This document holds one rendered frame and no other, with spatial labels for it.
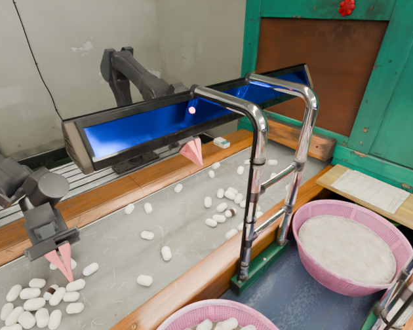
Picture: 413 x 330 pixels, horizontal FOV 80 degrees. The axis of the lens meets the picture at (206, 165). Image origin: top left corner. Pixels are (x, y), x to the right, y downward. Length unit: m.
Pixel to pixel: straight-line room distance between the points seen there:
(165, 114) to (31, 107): 2.19
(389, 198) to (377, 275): 0.25
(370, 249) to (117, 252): 0.62
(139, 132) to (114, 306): 0.36
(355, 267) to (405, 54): 0.55
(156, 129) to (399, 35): 0.68
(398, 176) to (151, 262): 0.75
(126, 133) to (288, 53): 0.74
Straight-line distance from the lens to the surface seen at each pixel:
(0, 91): 2.52
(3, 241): 0.79
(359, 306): 0.73
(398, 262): 0.78
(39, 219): 0.55
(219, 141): 1.00
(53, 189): 0.58
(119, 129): 0.40
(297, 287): 0.70
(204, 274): 0.57
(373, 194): 0.88
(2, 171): 0.66
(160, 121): 0.43
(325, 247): 0.73
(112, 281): 0.63
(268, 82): 0.54
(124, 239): 0.69
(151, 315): 0.54
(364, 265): 0.72
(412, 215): 0.86
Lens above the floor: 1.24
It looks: 33 degrees down
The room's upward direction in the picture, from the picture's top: straight up
